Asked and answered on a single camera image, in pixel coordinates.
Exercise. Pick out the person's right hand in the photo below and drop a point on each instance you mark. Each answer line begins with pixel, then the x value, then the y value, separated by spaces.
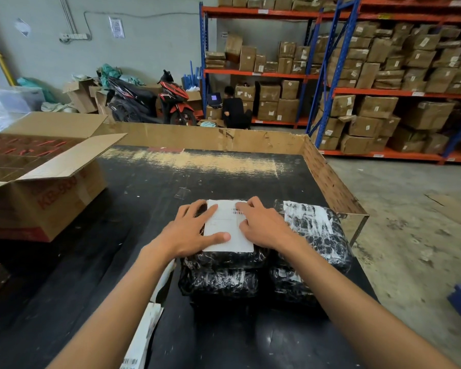
pixel 267 230

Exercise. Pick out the person's left hand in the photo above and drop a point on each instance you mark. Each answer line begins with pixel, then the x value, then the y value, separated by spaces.
pixel 184 234

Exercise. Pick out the person's right thumb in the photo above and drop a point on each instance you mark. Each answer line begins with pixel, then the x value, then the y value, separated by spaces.
pixel 246 230

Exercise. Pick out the person's right middle finger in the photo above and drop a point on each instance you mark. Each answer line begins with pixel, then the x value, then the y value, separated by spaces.
pixel 261 203

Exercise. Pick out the person's left thumb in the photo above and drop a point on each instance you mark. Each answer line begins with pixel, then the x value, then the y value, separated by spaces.
pixel 217 239

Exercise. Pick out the person's left middle finger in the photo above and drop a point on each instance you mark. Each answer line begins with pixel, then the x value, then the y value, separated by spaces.
pixel 197 210

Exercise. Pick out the white shipping label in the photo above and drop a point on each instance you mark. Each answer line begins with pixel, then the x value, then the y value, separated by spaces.
pixel 230 226

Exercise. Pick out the person's right forearm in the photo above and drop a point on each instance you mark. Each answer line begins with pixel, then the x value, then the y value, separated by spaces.
pixel 353 307

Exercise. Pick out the person's left forearm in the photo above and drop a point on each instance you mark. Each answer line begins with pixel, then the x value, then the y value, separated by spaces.
pixel 115 315

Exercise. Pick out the clear tape piece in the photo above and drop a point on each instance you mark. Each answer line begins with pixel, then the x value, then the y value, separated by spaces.
pixel 182 193

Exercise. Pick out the white label backing strip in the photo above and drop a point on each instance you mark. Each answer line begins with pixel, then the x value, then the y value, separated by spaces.
pixel 165 280
pixel 142 338

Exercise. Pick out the black bubble-wrapped labelled parcel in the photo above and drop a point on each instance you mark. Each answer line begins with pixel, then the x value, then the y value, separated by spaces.
pixel 322 236

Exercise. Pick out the brown cardboard table barrier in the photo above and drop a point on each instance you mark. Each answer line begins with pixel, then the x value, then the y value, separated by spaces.
pixel 215 139

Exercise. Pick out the stacks of brown cardboard boxes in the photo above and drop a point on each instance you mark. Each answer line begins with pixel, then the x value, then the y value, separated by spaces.
pixel 269 99
pixel 399 72

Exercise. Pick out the laptop with lit screen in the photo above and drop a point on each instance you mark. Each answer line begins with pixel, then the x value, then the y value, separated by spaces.
pixel 214 99

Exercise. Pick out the red and black motorcycle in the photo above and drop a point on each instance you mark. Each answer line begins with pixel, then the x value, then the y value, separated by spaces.
pixel 142 103

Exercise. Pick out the blue upright tubes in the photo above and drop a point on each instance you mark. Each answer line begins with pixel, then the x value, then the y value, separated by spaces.
pixel 191 78

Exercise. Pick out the leaning cardboard piece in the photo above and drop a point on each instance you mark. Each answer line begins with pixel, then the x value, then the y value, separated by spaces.
pixel 102 105

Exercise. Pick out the open brown cardboard box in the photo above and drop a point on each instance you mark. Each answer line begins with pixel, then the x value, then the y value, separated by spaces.
pixel 50 203

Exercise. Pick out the blue and orange storage rack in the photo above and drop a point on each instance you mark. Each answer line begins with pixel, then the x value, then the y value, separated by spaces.
pixel 338 65
pixel 204 53

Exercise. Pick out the pile of green bags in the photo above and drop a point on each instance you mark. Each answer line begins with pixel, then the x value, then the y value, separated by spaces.
pixel 115 74

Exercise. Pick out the empty open cardboard box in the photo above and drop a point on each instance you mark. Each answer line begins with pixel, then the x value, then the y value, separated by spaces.
pixel 80 96

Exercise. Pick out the white crumpled bag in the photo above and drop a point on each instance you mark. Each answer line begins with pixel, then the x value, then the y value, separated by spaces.
pixel 57 107

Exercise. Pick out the rows of red-printed brown packets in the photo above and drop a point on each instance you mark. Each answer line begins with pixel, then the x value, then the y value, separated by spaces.
pixel 19 151

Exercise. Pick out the flat cardboard sheet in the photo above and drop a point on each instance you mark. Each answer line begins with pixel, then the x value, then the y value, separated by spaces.
pixel 453 207

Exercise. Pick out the green plastic bag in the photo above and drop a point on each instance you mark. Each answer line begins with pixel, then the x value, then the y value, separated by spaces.
pixel 36 87

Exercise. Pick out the clear plastic storage bin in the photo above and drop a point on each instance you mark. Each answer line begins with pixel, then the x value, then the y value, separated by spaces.
pixel 19 99

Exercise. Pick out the white printed wall notice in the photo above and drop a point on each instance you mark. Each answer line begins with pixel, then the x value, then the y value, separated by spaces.
pixel 116 28

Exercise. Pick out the white wall power strip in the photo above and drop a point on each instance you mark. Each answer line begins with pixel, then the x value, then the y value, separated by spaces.
pixel 73 36

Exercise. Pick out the white wall conduit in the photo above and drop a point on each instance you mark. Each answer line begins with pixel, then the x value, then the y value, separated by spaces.
pixel 67 15

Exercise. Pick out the small white wall paper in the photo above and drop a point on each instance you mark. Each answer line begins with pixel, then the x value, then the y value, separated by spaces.
pixel 23 27

